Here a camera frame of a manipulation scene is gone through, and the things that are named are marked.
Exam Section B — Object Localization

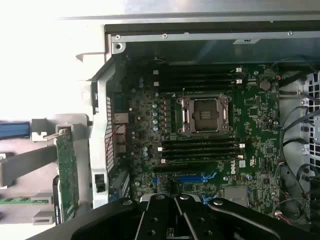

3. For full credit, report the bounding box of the silver chipset heatsink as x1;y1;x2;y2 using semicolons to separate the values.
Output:
223;186;249;201

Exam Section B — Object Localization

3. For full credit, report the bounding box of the thin red wire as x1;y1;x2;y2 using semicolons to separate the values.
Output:
106;124;126;157

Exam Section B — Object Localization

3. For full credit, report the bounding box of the green motherboard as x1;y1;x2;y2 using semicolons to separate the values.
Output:
111;58;281;222

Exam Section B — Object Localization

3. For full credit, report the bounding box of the green RAM stick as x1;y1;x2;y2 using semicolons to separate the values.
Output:
0;196;35;206

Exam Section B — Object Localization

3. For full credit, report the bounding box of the grey printed parts rack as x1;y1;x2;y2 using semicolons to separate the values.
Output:
0;113;94;227

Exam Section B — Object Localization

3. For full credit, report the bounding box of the metal CPU socket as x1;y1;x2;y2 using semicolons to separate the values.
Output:
176;92;234;138

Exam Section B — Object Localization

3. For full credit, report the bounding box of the perforated metal drive cage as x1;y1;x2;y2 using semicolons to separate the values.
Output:
301;71;320;163

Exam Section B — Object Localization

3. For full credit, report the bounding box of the coin cell battery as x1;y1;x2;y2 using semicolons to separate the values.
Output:
259;79;272;91

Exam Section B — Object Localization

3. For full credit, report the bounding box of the black wire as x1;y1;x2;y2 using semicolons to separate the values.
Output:
278;106;320;163

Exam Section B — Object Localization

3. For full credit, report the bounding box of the black RAM slot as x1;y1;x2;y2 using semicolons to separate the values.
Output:
156;85;242;92
152;73;243;80
161;137;242;145
152;67;243;75
161;150;242;157
157;143;246;151
152;79;243;86
161;155;245;165

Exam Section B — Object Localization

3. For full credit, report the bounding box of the hard disk with blue carrier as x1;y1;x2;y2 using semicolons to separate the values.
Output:
0;120;30;141

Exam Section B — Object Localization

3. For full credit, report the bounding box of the long black expansion slot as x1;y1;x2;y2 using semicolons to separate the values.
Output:
152;163;216;174

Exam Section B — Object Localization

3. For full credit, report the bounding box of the blue expansion slot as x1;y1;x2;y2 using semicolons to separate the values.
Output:
152;174;217;184

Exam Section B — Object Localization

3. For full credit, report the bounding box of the open black PC case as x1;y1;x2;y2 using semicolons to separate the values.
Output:
53;11;320;226

